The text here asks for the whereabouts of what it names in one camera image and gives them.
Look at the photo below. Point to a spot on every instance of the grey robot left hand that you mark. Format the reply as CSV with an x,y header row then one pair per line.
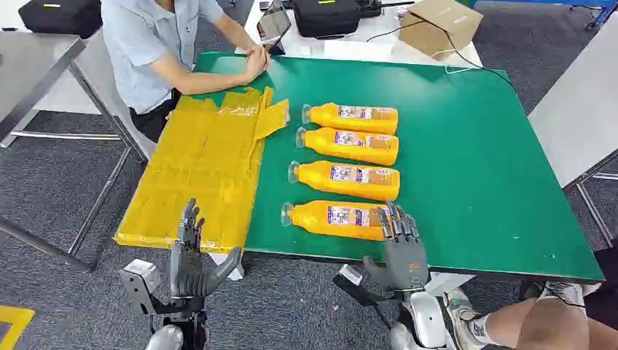
x,y
186,270

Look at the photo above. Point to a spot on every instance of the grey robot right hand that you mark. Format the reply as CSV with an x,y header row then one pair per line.
x,y
405,263

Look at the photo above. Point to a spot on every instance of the person's left hand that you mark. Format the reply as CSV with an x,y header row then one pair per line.
x,y
260,49

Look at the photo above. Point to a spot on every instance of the person's right hand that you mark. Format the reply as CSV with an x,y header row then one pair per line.
x,y
255,67

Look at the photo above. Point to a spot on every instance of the orange drink bottle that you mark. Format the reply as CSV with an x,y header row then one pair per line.
x,y
318,179
328,118
323,144
314,221

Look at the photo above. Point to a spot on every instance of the tablet on stand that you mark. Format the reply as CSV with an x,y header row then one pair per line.
x,y
274,26

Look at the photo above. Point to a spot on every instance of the white table leg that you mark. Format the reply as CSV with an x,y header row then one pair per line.
x,y
236,274
449,282

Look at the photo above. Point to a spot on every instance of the large black bag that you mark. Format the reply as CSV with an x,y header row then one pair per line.
x,y
326,17

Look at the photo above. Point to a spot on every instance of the white sneaker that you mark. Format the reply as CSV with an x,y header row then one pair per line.
x,y
567,292
461,314

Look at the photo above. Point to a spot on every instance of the white table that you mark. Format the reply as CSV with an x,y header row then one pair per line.
x,y
357,48

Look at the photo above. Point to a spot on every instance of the yellow sheet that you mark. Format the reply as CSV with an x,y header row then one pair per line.
x,y
203,169

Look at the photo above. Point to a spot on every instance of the green table mat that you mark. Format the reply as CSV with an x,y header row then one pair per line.
x,y
458,169

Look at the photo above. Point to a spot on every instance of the seated person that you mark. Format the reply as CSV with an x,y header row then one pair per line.
x,y
140,43

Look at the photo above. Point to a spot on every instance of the black handheld device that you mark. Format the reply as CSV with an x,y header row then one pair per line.
x,y
372,7

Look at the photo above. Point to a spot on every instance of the person beside table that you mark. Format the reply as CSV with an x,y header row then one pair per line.
x,y
550,326

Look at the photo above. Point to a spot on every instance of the cardboard box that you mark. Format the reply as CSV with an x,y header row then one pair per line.
x,y
437,26

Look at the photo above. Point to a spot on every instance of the black bag with yellow tag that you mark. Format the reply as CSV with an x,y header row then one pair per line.
x,y
60,17

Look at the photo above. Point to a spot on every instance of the steel table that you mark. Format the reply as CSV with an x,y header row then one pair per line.
x,y
29,63

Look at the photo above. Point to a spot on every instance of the grey table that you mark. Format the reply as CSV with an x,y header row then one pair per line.
x,y
574,111

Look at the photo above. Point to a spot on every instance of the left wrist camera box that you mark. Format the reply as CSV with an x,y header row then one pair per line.
x,y
137,280

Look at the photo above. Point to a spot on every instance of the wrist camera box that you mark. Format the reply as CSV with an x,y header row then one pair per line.
x,y
137,280
350,276

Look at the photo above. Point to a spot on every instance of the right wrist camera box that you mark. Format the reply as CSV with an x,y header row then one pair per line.
x,y
350,276

